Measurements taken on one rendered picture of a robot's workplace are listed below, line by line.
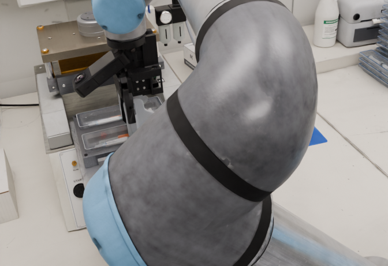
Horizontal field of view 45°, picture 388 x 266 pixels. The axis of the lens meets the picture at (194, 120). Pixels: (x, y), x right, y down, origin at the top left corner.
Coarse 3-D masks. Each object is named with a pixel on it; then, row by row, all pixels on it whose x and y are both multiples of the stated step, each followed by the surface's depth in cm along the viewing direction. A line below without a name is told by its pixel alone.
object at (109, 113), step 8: (144, 104) 103; (152, 104) 103; (160, 104) 103; (88, 112) 102; (96, 112) 102; (104, 112) 102; (112, 112) 102; (120, 112) 101; (80, 120) 100; (88, 120) 99; (96, 120) 99; (104, 120) 99
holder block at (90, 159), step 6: (162, 102) 106; (78, 126) 99; (102, 126) 99; (108, 126) 99; (114, 126) 98; (78, 132) 97; (84, 132) 97; (90, 132) 97; (78, 138) 96; (84, 150) 92; (102, 150) 92; (108, 150) 92; (114, 150) 92; (84, 156) 90; (90, 156) 90; (96, 156) 91; (102, 156) 91; (84, 162) 90; (90, 162) 91; (96, 162) 91
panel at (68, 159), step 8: (64, 152) 104; (72, 152) 105; (64, 160) 105; (72, 160) 105; (64, 168) 105; (72, 168) 105; (64, 176) 105; (72, 176) 105; (80, 176) 106; (72, 184) 106; (80, 184) 106; (72, 192) 106; (72, 200) 106; (80, 200) 107; (72, 208) 106; (80, 208) 107; (80, 216) 107; (80, 224) 107
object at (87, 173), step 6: (72, 126) 104; (72, 132) 102; (78, 144) 98; (78, 150) 96; (78, 156) 95; (102, 162) 87; (84, 168) 91; (90, 168) 91; (96, 168) 91; (84, 174) 90; (90, 174) 90; (84, 180) 88; (84, 186) 87
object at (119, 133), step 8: (112, 128) 96; (120, 128) 96; (88, 136) 94; (96, 136) 94; (104, 136) 94; (112, 136) 94; (120, 136) 94; (128, 136) 94; (88, 144) 92; (96, 144) 92; (104, 144) 92
